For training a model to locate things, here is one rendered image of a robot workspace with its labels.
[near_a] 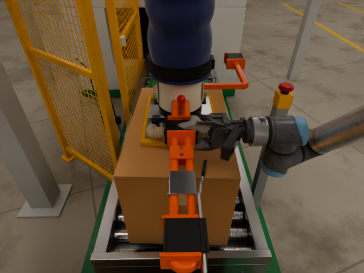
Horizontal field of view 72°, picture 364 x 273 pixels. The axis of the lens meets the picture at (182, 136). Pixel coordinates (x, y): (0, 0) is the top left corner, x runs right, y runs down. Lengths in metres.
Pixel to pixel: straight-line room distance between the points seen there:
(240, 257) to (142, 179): 0.51
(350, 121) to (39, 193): 1.85
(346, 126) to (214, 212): 0.49
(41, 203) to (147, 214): 1.29
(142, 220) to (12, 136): 1.02
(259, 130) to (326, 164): 1.88
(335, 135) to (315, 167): 1.69
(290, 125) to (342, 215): 1.52
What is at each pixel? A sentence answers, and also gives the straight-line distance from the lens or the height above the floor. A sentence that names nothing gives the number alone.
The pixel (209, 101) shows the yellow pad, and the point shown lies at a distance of 1.12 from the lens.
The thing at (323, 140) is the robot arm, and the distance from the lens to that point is 0.87.
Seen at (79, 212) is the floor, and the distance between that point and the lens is 2.06.
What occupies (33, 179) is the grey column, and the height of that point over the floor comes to 0.32.
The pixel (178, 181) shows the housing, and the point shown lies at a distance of 0.59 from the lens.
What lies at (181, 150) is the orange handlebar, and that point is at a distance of 0.67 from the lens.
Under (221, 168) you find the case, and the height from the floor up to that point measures 0.99.
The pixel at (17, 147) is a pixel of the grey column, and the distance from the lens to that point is 1.78.
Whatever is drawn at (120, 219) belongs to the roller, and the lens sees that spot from 1.27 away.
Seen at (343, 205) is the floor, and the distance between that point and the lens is 2.30.
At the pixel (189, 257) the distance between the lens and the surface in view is 0.48.
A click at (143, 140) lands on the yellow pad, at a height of 1.01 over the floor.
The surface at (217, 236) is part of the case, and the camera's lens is 1.07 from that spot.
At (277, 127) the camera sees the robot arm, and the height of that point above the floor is 1.15.
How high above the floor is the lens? 1.57
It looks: 38 degrees down
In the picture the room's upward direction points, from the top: straight up
